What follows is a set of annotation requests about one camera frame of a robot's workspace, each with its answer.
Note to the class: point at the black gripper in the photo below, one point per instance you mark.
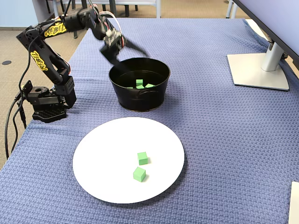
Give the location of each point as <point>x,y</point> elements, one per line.
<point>113,46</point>

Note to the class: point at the white round plate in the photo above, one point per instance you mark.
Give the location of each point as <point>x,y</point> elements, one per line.
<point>105,151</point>

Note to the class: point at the dark chair leg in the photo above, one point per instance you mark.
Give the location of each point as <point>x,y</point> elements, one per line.
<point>48,5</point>
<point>127,10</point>

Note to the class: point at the black metal bucket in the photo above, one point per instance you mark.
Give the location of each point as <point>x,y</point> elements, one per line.
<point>140,100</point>

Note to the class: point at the white desk with leg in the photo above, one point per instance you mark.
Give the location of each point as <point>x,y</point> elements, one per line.
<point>158,9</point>

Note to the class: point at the white table leg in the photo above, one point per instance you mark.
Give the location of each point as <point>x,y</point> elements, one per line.
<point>227,10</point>
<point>56,5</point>

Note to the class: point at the blue woven tablecloth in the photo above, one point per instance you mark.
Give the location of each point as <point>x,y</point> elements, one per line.
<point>210,140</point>

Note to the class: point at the black floor disc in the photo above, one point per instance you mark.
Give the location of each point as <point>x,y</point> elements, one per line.
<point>7,62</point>

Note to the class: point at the silver monitor stand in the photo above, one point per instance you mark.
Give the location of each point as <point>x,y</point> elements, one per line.
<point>252,74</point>

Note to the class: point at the dark computer monitor screen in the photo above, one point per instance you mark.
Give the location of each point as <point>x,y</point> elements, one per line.
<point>280,23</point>

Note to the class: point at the white flat object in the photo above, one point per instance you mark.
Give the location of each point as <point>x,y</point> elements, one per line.
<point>294,205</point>

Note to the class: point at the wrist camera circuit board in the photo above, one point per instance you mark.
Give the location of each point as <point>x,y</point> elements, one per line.
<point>113,37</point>

